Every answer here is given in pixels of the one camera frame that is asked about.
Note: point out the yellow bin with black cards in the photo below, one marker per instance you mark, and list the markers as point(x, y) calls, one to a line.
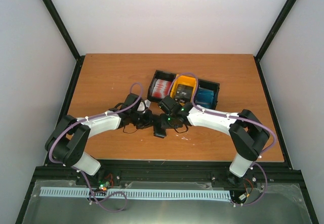
point(183, 79)

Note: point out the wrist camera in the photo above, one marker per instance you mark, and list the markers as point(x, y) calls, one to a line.
point(169, 105)
point(143, 106)

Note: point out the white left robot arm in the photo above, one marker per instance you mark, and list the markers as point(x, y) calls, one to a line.
point(67, 143)

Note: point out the black frame post left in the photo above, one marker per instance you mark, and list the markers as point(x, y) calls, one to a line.
point(62, 28)

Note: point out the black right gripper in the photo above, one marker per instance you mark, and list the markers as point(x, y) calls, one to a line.
point(164, 124)

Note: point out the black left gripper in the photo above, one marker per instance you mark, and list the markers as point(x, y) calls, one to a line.
point(149, 121)

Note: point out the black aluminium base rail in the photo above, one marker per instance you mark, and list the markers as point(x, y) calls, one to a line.
point(215, 173)

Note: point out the black card holder wallet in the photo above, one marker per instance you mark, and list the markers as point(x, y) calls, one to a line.
point(159, 132)

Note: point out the black frame post right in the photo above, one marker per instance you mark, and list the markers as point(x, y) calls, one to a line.
point(288, 5)

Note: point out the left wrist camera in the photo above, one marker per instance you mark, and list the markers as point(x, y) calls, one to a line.
point(143, 106)

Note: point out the black vip cards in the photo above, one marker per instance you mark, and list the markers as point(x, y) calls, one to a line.
point(183, 93)

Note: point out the black bin with blue cards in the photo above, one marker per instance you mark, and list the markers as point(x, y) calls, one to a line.
point(214, 86)

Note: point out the blue cards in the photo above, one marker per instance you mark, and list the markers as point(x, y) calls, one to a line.
point(205, 98)

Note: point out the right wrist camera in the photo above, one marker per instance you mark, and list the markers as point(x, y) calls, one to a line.
point(169, 105)

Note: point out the light blue cable duct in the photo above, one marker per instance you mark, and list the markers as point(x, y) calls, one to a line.
point(138, 194)

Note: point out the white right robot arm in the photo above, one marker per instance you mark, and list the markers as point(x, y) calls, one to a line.
point(246, 131)

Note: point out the black frame post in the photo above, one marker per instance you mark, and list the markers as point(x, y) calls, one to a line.
point(62, 28)
point(288, 5)

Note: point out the red white credit cards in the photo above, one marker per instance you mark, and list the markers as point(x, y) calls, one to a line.
point(160, 88)

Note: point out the black bin with red cards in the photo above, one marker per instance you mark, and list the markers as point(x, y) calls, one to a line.
point(159, 75)

